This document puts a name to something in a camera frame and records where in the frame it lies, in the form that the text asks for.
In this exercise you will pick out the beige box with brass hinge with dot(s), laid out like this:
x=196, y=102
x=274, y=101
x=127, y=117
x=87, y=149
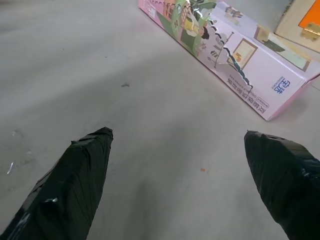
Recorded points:
x=297, y=22

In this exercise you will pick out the pink illustrated carton box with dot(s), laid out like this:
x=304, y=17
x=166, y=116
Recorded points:
x=240, y=50

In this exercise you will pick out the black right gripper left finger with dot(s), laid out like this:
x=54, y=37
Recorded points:
x=62, y=190

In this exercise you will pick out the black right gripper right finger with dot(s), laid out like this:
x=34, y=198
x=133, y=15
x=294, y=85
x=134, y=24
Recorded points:
x=285, y=175

